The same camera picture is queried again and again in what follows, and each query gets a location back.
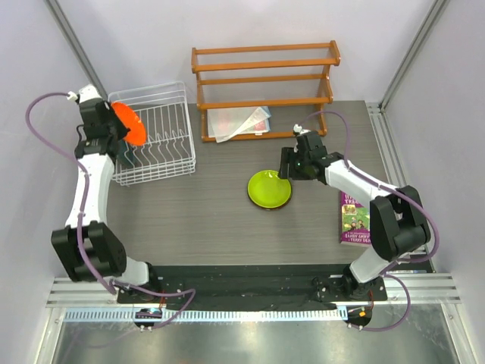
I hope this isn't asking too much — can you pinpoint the green plate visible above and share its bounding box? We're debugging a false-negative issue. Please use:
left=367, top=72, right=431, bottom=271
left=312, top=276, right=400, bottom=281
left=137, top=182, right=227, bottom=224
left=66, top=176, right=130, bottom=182
left=247, top=170, right=293, bottom=193

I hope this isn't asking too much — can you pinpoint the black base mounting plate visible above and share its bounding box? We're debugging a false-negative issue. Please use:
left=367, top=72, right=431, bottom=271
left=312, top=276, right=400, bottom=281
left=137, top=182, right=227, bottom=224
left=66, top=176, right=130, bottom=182
left=116, top=263, right=388, bottom=312

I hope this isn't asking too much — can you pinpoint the orange wooden shelf rack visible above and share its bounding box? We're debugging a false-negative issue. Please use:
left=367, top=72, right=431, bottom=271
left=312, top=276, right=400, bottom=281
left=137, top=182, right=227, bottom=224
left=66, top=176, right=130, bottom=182
left=191, top=40, right=341, bottom=143

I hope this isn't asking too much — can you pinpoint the purple treehouse book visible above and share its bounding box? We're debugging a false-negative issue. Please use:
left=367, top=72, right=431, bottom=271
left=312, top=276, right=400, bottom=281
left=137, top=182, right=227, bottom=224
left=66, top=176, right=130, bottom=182
left=339, top=192, right=371, bottom=248

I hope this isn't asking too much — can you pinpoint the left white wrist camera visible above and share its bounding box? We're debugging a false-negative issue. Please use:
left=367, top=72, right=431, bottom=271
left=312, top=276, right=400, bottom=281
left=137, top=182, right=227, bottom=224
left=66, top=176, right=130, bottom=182
left=66, top=84, right=102, bottom=104

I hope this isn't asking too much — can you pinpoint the clear plastic document sleeve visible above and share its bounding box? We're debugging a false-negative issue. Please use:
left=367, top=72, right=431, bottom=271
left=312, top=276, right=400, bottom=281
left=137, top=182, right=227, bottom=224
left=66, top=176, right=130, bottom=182
left=207, top=106, right=271, bottom=143

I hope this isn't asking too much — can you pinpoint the white wire dish rack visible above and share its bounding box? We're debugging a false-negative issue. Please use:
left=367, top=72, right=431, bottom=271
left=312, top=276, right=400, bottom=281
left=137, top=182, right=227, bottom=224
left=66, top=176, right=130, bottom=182
left=108, top=81, right=196, bottom=187

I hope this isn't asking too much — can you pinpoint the orange plate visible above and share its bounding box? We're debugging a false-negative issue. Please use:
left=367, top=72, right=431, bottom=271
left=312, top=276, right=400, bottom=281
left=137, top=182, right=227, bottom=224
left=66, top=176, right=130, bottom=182
left=111, top=102, right=147, bottom=146

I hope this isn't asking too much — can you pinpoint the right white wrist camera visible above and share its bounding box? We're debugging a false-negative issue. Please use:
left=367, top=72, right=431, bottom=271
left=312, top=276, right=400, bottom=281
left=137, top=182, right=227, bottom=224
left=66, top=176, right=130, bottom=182
left=293, top=124, right=310, bottom=152

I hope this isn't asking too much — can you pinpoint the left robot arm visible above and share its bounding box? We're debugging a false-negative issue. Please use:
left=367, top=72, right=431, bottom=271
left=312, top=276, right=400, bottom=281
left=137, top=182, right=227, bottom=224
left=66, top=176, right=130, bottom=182
left=51, top=96, right=161, bottom=303

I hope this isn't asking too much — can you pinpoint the slotted cable duct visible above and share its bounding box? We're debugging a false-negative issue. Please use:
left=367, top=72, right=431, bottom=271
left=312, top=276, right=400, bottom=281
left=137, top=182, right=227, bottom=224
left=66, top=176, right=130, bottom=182
left=64, top=306, right=348, bottom=323

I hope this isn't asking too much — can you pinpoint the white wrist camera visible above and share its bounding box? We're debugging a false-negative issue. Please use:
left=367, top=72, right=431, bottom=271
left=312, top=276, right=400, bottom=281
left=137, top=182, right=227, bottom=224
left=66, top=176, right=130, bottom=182
left=293, top=124, right=310, bottom=152
left=66, top=84, right=102, bottom=104

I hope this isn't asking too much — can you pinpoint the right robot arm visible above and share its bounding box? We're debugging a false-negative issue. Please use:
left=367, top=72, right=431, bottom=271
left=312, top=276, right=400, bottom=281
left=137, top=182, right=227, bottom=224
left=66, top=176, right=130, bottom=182
left=278, top=124, right=431, bottom=300

